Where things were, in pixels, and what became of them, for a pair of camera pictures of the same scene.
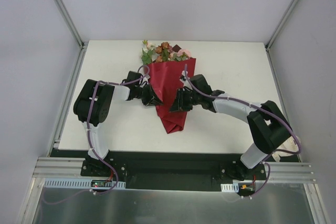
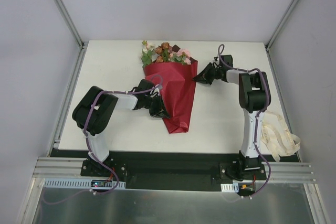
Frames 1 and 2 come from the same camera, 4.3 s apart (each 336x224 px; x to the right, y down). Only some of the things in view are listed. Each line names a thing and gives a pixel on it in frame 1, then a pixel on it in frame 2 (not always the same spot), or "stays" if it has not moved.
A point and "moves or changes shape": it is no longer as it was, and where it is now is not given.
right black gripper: (185, 99) -> (211, 73)
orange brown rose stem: (163, 52) stays
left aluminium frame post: (82, 44) stays
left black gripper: (146, 95) -> (154, 106)
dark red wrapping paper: (166, 76) moves or changes shape
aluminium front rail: (58, 167) stays
